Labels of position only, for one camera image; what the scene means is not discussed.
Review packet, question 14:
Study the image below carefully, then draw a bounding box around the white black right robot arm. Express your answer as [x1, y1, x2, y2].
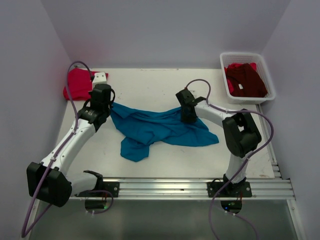
[175, 88, 262, 197]

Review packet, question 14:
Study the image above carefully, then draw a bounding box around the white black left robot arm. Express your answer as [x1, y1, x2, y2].
[26, 83, 115, 207]

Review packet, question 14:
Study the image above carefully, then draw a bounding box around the blue t shirt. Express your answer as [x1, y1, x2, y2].
[110, 103, 219, 162]

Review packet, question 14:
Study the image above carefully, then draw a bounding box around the folded pink t shirt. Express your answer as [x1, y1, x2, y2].
[67, 68, 98, 101]

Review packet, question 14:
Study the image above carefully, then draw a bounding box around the aluminium front rail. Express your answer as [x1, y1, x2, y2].
[31, 177, 296, 201]

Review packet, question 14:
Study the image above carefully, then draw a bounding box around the white plastic laundry basket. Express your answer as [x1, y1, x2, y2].
[219, 52, 276, 105]

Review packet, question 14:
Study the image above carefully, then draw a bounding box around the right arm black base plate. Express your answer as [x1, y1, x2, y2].
[206, 178, 253, 198]

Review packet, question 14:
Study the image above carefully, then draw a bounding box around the dark red t shirt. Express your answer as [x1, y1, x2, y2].
[225, 63, 268, 98]

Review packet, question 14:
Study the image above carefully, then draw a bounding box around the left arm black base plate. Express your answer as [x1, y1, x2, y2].
[75, 181, 120, 198]

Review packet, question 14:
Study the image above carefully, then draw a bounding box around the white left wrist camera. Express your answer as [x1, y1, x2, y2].
[92, 72, 108, 87]

